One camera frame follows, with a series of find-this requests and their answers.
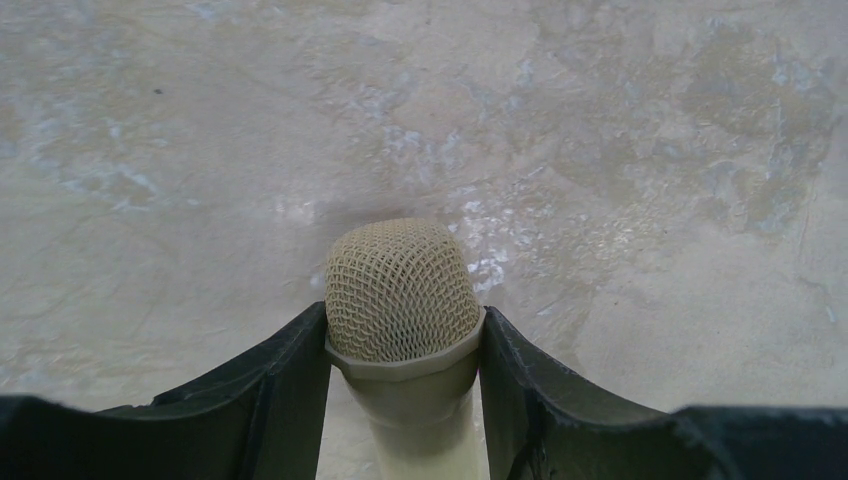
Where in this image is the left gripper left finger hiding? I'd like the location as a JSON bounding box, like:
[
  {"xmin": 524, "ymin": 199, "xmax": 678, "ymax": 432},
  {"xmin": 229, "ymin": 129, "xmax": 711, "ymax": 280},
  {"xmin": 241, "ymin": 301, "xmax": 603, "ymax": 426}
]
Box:
[{"xmin": 1, "ymin": 302, "xmax": 331, "ymax": 479}]

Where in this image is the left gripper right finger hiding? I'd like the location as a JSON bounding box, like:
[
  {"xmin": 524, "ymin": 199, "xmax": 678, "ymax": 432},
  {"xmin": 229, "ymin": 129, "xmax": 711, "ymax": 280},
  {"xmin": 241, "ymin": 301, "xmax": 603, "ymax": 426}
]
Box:
[{"xmin": 479, "ymin": 307, "xmax": 847, "ymax": 479}]

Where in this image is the beige microphone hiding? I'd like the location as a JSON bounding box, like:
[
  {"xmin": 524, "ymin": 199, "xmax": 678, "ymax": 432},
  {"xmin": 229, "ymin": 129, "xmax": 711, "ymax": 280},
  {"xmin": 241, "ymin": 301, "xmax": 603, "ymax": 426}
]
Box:
[{"xmin": 324, "ymin": 218, "xmax": 486, "ymax": 479}]

